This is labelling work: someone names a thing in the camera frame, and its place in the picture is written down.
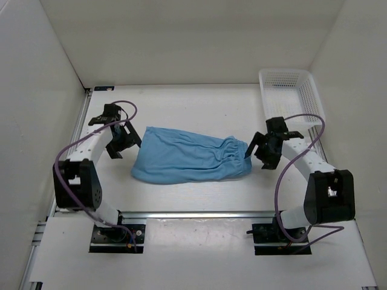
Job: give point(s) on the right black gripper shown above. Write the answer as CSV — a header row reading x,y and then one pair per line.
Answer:
x,y
270,162

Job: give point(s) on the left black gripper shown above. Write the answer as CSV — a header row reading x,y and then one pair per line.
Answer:
x,y
131,137

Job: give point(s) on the light blue shorts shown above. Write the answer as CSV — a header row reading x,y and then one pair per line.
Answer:
x,y
171,156

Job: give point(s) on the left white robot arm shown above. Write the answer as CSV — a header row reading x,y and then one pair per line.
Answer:
x,y
76,182

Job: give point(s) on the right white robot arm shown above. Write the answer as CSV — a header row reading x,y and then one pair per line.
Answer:
x,y
329,196

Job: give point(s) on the blue label sticker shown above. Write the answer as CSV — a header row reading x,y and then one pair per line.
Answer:
x,y
104,88

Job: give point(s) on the white plastic mesh basket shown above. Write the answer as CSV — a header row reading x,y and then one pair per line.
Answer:
x,y
292,94

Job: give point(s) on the aluminium left rail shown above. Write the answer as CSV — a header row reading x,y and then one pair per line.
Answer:
x,y
75,135

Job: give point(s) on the aluminium front rail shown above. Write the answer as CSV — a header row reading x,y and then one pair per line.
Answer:
x,y
196,214

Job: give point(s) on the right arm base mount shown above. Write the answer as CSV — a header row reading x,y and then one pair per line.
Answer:
x,y
269,240

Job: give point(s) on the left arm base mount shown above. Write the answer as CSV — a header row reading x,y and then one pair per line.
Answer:
x,y
109,240

